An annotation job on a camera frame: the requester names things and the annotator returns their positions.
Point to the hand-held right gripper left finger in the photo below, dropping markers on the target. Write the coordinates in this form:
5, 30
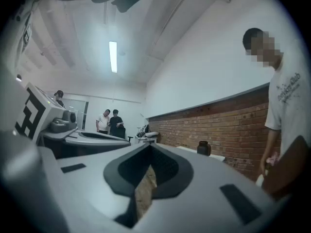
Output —
87, 190

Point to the long white ceiling light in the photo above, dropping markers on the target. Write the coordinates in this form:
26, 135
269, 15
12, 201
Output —
113, 57

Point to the person's white shirt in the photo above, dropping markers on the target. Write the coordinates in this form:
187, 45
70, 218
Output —
22, 21

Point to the white bottle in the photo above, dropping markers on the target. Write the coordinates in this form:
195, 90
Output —
261, 179

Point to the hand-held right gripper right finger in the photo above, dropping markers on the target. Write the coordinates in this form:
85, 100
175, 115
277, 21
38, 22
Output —
206, 203

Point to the white rounded device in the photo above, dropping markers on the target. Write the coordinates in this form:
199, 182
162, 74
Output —
151, 134

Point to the brown rounded board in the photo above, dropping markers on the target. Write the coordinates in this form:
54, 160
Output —
289, 169

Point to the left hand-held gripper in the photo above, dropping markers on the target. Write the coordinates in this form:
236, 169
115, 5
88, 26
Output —
48, 113

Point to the black office chair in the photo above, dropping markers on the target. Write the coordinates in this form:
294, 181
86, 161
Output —
121, 133

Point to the small white side table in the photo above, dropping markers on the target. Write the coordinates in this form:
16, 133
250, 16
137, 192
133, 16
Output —
145, 140

